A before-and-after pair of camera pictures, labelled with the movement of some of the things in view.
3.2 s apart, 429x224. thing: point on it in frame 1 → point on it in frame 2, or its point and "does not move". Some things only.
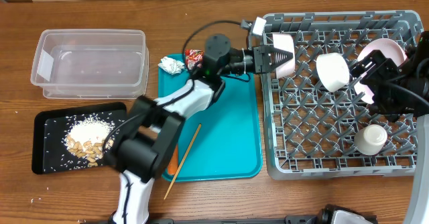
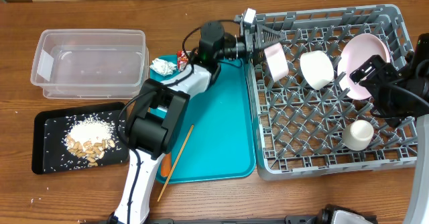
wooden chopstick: (193, 139) → (175, 162)
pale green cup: (371, 139) → (357, 135)
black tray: (76, 137) does not move
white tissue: (173, 66) → (165, 68)
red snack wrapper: (193, 57) → (182, 60)
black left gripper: (263, 58) → (253, 47)
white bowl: (333, 71) → (316, 69)
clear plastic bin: (90, 64) does not move
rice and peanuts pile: (89, 137) does not move
